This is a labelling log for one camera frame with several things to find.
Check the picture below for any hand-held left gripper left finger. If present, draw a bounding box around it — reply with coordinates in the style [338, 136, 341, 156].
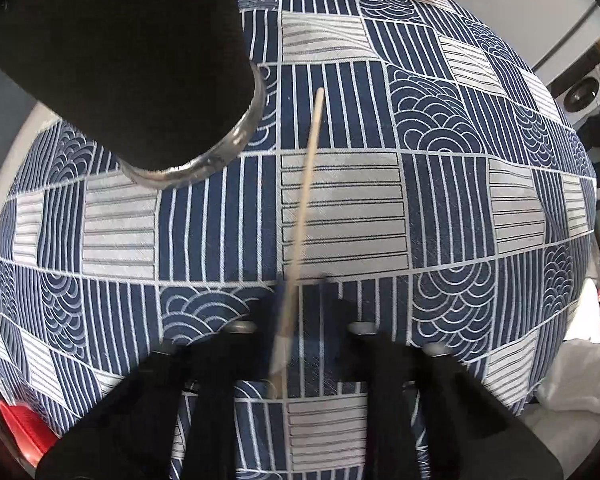
[35, 277, 296, 480]

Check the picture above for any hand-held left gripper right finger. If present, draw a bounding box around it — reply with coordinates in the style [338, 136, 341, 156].
[317, 274, 565, 480]

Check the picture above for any wooden chopstick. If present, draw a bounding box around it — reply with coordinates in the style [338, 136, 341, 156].
[267, 87, 327, 401]

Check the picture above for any black cylindrical utensil holder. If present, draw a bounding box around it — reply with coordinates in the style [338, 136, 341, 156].
[0, 0, 267, 190]

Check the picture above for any blue patterned tablecloth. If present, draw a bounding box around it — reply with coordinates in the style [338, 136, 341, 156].
[0, 0, 598, 480]

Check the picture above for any person's white garment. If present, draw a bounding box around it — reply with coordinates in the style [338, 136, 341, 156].
[522, 280, 600, 428]

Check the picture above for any red bowl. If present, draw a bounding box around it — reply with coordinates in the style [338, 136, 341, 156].
[0, 400, 61, 461]

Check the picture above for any white washing machine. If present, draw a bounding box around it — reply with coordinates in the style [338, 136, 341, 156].
[555, 62, 600, 113]

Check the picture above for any grey backdrop board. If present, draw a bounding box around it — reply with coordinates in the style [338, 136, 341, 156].
[0, 52, 41, 131]

